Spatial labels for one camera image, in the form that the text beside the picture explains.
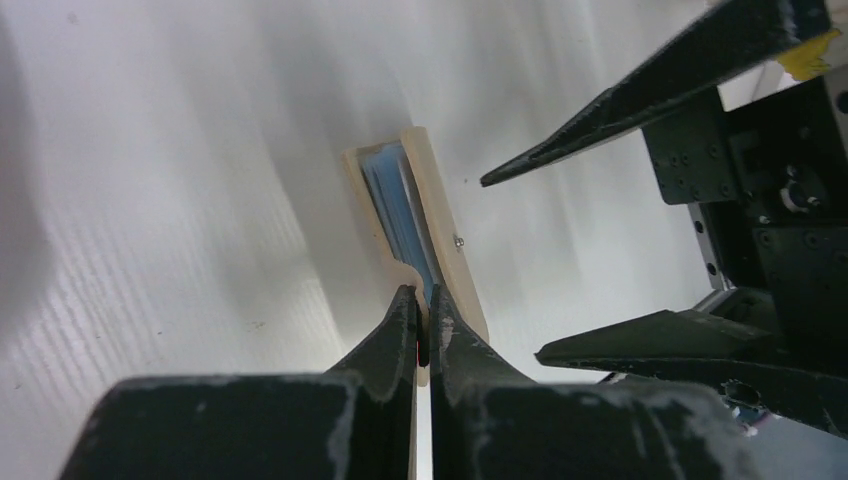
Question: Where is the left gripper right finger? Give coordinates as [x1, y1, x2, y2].
[429, 286, 759, 479]

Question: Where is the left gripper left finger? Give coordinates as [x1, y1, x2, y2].
[61, 286, 419, 479]

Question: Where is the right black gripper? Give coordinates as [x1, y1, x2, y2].
[480, 0, 847, 438]

